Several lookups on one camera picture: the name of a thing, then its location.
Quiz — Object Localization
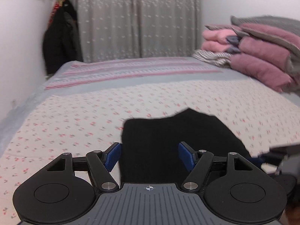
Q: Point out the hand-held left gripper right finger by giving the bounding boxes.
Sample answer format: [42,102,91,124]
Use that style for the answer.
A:
[178,142,254,191]

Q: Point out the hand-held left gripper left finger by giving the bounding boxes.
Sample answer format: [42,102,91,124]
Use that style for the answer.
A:
[46,142,122,192]

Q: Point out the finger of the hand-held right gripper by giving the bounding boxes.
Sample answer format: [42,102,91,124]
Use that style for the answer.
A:
[257,143,300,167]

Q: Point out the black pants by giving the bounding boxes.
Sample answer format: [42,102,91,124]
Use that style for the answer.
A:
[120,108,253,186]

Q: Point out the cherry print bedsheet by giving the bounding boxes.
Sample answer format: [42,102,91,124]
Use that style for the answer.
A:
[0,78,300,221]

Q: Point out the bed with floral sheet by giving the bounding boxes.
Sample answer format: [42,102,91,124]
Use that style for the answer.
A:
[0,56,300,146]

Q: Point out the pink striped blanket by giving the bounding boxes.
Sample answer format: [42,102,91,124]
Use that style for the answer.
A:
[44,57,223,90]

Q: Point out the mauve folded blanket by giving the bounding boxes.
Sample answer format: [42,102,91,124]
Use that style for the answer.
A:
[230,23,300,92]

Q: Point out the zebra striped blanket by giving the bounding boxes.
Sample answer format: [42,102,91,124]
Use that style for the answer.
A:
[192,49,233,69]

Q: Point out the light pink folded blanket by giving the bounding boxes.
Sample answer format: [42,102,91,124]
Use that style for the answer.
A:
[202,28,242,53]

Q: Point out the black hanging jacket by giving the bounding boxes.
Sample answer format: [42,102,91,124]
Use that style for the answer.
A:
[42,0,84,75]

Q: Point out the grey patterned curtain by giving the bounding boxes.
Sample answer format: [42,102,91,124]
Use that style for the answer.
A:
[67,0,202,64]

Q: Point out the red hanging garment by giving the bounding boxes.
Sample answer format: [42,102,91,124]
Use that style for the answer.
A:
[48,1,59,27]

